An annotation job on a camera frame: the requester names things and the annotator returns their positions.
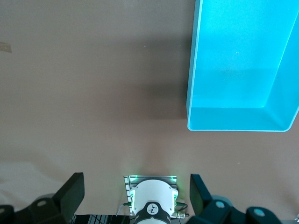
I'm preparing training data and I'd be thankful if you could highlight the turquoise plastic bin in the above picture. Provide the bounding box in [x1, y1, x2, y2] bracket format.
[186, 0, 299, 133]

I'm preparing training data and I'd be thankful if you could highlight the black base plug cable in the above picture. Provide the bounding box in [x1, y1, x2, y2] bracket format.
[173, 202, 189, 219]

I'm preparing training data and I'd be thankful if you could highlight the thin grey wire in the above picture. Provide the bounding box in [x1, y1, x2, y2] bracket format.
[115, 201, 131, 217]

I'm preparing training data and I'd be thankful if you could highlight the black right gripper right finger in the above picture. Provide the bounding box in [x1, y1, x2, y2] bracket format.
[190, 173, 284, 224]

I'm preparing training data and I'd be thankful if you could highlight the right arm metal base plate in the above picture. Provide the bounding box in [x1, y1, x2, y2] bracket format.
[123, 175, 179, 216]

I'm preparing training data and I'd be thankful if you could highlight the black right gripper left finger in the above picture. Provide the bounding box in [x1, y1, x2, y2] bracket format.
[0, 172, 85, 224]

